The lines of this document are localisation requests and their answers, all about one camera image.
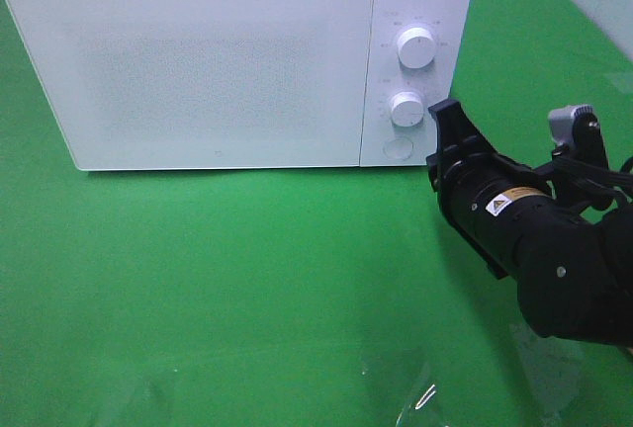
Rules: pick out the white microwave door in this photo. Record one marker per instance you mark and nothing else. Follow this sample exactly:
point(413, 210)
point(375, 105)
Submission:
point(196, 84)

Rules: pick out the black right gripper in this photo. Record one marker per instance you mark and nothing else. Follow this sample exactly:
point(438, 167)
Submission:
point(479, 191)

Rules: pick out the white microwave knob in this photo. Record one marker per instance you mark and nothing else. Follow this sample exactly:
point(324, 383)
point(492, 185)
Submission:
point(416, 47)
point(406, 109)

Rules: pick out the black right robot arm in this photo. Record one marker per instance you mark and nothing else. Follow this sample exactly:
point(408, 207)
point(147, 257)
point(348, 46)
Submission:
point(562, 230)

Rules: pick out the round white door-release button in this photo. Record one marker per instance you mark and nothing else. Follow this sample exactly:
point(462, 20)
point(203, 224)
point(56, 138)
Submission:
point(400, 148)

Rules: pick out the upper white microwave knob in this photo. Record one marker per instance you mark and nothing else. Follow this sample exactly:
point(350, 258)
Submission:
point(416, 47)

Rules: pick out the lower white microwave knob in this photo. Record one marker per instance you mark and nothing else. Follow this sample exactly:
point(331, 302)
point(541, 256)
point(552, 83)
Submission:
point(406, 109)

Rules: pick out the white microwave oven body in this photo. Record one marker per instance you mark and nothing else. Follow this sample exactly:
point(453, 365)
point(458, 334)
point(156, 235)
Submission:
point(420, 2)

